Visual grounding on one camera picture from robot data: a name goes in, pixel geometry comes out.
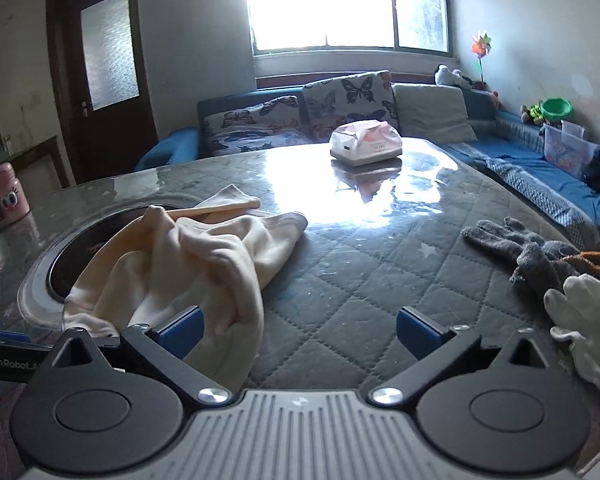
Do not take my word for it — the cream white shirt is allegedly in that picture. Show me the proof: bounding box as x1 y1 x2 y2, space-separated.
62 184 308 392

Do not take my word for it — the black round induction cooker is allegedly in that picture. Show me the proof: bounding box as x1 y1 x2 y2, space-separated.
17 193 200 330

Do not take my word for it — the grey knit glove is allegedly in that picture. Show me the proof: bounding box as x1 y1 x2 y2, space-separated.
462 217 579 296

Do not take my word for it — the white cotton glove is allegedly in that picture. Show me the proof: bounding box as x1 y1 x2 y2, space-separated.
543 274 600 389

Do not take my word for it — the pink cartoon thermos bottle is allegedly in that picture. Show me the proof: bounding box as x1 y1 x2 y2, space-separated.
0 162 30 223

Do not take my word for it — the orange hair band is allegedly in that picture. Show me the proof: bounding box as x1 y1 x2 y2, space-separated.
562 252 600 281

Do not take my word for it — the pink white tissue box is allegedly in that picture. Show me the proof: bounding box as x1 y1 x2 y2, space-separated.
329 119 402 167

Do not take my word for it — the blue sofa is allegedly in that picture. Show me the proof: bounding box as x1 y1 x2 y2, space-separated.
135 87 600 247

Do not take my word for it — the plain beige cushion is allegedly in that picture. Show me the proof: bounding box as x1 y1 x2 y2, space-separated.
393 84 477 144

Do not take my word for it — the clear plastic storage box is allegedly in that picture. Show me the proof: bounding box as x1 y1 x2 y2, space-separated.
542 124 600 179

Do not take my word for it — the left butterfly print cushion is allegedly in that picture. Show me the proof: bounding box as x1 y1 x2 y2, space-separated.
202 96 311 156

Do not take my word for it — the butterfly print cushion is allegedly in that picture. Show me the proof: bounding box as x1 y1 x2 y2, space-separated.
202 96 311 156
302 70 399 142

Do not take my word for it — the right butterfly print cushion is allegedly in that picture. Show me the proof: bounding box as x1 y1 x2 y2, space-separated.
302 70 399 142

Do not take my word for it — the green plastic bowl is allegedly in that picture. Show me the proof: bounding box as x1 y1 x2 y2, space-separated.
540 98 573 122

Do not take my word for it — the black white plush toy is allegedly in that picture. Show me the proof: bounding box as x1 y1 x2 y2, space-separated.
434 64 475 89

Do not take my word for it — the colourful pinwheel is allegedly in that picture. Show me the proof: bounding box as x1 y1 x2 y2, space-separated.
471 32 492 84

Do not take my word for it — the dark wooden glass door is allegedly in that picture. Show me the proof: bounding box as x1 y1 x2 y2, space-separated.
46 0 158 183

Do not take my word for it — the window with frame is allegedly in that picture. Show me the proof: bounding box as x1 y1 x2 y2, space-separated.
247 0 451 54

